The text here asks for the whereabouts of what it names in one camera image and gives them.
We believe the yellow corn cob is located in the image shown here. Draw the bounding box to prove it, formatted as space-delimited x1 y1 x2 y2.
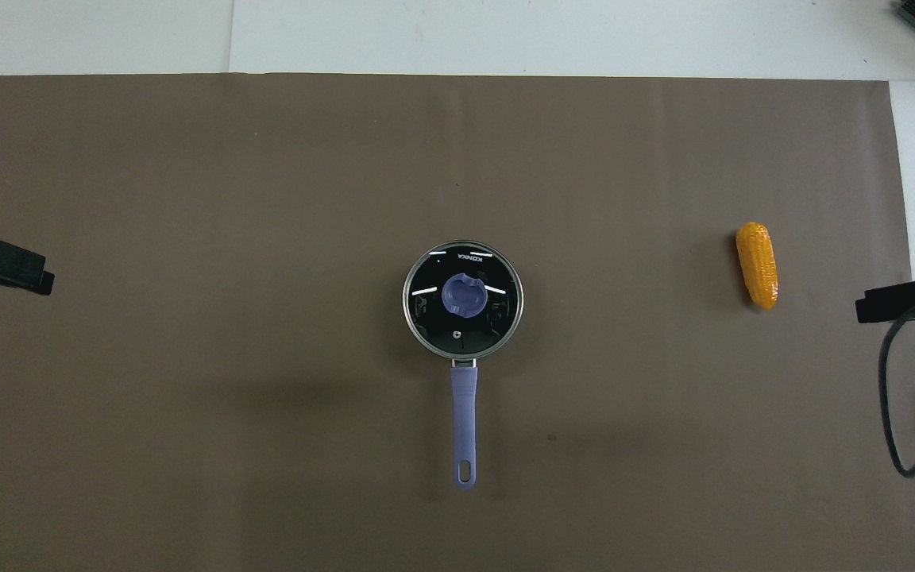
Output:
735 222 779 311

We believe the glass lid with purple knob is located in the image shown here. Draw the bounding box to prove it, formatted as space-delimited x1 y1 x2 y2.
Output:
403 241 523 360

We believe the brown table mat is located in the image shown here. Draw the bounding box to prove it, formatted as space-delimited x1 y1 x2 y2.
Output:
0 74 915 572

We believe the black saucepan with purple handle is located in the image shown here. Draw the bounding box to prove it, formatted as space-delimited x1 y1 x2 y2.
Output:
403 241 524 490

